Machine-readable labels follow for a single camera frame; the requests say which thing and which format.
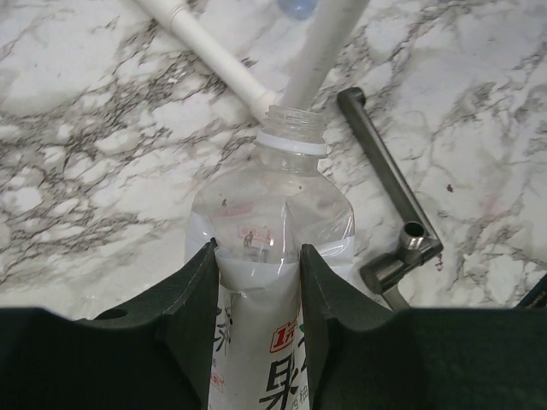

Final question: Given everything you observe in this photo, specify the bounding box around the green orange label bottle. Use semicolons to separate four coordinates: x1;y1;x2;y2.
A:
185;106;355;409

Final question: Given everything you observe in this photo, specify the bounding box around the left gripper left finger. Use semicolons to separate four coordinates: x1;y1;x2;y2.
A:
1;242;219;409

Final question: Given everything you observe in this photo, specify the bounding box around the dark metal faucet handle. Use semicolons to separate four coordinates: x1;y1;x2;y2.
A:
337;87;444;311

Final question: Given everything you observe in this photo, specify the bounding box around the white PVC pipe stand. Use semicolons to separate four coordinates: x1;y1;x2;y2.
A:
138;1;368;120

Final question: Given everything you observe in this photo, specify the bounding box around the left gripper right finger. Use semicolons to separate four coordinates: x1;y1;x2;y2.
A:
301;245;546;409

